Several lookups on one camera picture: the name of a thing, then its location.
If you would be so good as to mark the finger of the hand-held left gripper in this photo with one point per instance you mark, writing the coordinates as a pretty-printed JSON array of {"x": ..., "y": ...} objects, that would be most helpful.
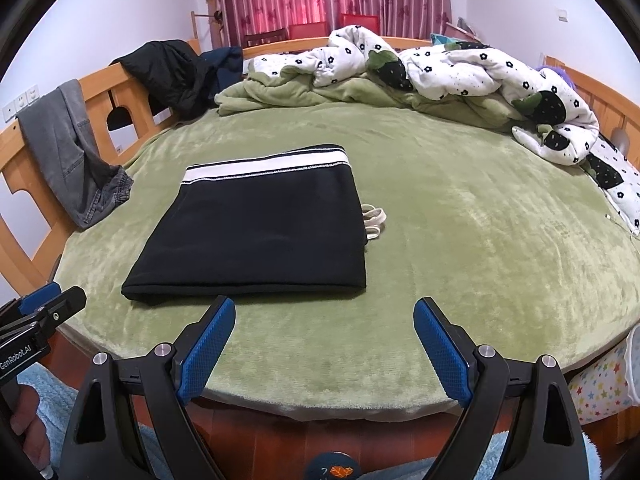
[
  {"x": 65, "y": 307},
  {"x": 42, "y": 296}
]

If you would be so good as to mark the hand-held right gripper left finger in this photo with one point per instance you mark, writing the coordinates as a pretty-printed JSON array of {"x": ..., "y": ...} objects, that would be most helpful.
[{"x": 210, "y": 350}]

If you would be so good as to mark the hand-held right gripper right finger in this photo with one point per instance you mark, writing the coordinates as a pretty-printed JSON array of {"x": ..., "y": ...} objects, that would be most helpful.
[{"x": 445, "y": 355}]

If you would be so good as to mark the black pants with white stripe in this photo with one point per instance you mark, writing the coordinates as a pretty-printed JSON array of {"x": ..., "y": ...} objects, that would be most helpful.
[{"x": 260, "y": 240}]

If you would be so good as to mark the person's left hand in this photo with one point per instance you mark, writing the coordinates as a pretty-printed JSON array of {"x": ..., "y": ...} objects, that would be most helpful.
[{"x": 29, "y": 425}]

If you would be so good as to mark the light blue fleece clothing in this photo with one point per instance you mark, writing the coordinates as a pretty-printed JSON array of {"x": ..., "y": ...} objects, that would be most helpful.
[{"x": 57, "y": 390}]

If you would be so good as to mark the green plush bed sheet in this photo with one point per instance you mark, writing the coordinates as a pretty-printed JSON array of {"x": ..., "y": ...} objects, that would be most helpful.
[{"x": 475, "y": 260}]

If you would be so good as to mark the star print cloth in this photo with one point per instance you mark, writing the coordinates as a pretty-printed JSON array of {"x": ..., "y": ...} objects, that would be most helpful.
[{"x": 600, "y": 385}]

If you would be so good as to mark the dark slipper with orange print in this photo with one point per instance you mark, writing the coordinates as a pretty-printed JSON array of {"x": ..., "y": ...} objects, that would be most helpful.
[{"x": 334, "y": 469}]

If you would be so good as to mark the grey jeans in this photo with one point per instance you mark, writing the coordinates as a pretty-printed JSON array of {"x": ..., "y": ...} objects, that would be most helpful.
[{"x": 55, "y": 130}]

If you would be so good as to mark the black jacket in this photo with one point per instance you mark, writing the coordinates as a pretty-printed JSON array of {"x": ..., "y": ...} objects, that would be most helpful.
[{"x": 165, "y": 70}]

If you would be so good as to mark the green fleece blanket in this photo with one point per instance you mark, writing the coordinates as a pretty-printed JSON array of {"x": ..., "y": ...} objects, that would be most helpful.
[{"x": 280, "y": 92}]

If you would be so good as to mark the navy blue garment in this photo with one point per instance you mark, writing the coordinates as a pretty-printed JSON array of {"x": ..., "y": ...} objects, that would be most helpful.
[{"x": 225, "y": 65}]

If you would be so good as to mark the white floral quilt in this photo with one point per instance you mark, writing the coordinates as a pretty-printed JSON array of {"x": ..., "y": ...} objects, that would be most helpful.
[{"x": 500, "y": 67}]

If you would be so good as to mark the wooden coat rack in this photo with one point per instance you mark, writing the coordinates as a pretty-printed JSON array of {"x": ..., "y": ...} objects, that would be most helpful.
[{"x": 195, "y": 25}]

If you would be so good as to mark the teal patterned cloth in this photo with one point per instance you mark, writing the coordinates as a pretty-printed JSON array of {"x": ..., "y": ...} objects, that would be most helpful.
[{"x": 440, "y": 40}]

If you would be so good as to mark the dark wooden chair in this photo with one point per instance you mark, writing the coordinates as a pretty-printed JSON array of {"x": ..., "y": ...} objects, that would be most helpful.
[{"x": 265, "y": 39}]

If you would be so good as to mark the red chair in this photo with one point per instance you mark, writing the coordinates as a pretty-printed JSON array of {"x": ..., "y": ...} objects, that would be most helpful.
[
  {"x": 307, "y": 30},
  {"x": 359, "y": 20}
]

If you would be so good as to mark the wooden bed frame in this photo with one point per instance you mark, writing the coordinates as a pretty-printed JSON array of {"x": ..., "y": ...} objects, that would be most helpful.
[{"x": 20, "y": 175}]

